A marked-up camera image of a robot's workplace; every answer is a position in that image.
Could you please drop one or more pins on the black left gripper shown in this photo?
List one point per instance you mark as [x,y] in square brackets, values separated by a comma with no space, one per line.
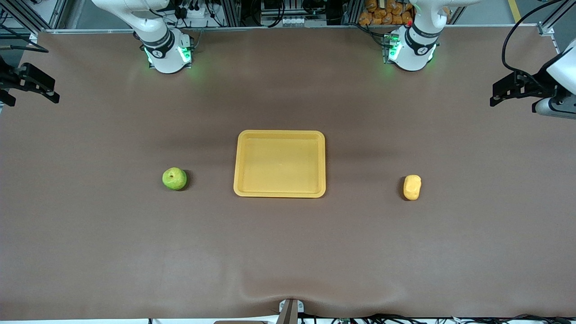
[536,81]

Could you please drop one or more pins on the yellow potato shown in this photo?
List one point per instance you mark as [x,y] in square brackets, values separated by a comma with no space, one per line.
[412,187]

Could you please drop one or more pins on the aluminium frame profile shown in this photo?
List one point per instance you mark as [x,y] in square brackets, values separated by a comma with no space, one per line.
[546,29]

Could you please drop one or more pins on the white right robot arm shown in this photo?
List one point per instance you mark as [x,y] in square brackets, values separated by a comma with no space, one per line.
[164,54]

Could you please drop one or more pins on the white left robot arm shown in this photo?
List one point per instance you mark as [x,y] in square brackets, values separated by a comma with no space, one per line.
[418,49]

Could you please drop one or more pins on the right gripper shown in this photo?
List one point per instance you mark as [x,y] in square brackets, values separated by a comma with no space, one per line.
[10,76]

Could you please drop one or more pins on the green apple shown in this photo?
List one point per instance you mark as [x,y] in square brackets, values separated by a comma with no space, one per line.
[174,179]

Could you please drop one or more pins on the brown table mat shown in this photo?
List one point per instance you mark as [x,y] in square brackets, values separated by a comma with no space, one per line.
[135,247]

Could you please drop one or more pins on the metal clamp bracket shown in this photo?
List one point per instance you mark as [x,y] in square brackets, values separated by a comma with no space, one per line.
[290,312]

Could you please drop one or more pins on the orange packaged goods pile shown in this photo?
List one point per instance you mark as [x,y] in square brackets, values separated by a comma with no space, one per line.
[382,15]

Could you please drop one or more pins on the white power strip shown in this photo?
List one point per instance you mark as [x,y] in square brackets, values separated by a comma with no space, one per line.
[195,13]

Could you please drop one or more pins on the yellow plastic tray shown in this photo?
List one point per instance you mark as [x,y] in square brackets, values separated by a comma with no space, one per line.
[279,164]

